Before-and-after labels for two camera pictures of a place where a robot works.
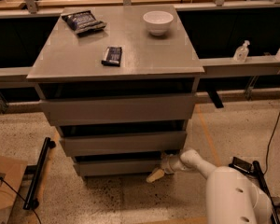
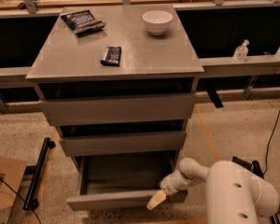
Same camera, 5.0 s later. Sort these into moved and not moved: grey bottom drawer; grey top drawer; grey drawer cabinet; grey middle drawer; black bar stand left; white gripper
Moved: grey bottom drawer; white gripper
Not moved: grey middle drawer; grey top drawer; black bar stand left; grey drawer cabinet
